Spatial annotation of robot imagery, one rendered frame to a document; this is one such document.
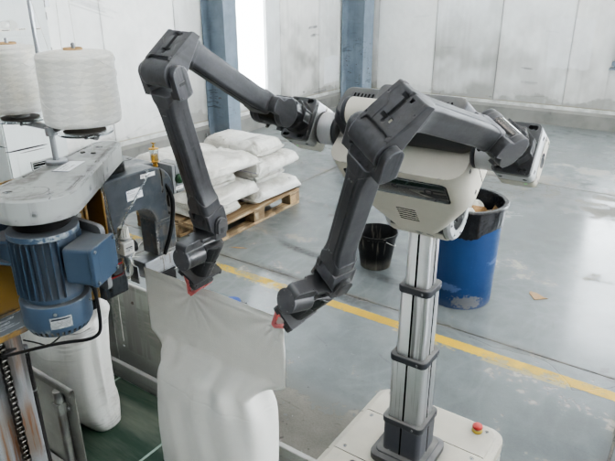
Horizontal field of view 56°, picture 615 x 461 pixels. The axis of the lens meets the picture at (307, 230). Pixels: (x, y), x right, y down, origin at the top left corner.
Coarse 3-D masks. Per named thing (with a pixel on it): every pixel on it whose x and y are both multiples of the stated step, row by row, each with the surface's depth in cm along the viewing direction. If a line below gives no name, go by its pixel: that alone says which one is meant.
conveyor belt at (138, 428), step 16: (128, 384) 228; (128, 400) 219; (144, 400) 219; (128, 416) 211; (144, 416) 211; (96, 432) 203; (112, 432) 203; (128, 432) 203; (144, 432) 203; (96, 448) 196; (112, 448) 196; (128, 448) 196; (144, 448) 196; (160, 448) 196
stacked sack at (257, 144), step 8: (208, 136) 514; (216, 136) 511; (224, 136) 510; (232, 136) 510; (240, 136) 514; (248, 136) 510; (256, 136) 508; (264, 136) 509; (272, 136) 511; (216, 144) 506; (224, 144) 501; (232, 144) 497; (240, 144) 494; (248, 144) 493; (256, 144) 490; (264, 144) 497; (272, 144) 504; (280, 144) 513; (248, 152) 490; (256, 152) 487; (264, 152) 495; (272, 152) 505
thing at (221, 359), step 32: (160, 288) 164; (160, 320) 169; (192, 320) 160; (224, 320) 151; (256, 320) 144; (160, 352) 170; (192, 352) 163; (224, 352) 155; (256, 352) 148; (160, 384) 169; (192, 384) 159; (224, 384) 154; (256, 384) 150; (160, 416) 176; (192, 416) 162; (224, 416) 154; (256, 416) 153; (192, 448) 167; (224, 448) 158; (256, 448) 156
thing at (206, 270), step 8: (200, 264) 146; (208, 264) 146; (216, 264) 154; (184, 272) 148; (192, 272) 149; (200, 272) 148; (208, 272) 149; (216, 272) 152; (192, 280) 147; (200, 280) 148
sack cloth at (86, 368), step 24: (96, 312) 188; (24, 336) 204; (72, 336) 188; (48, 360) 194; (72, 360) 192; (96, 360) 197; (72, 384) 195; (96, 384) 199; (96, 408) 201; (120, 408) 211
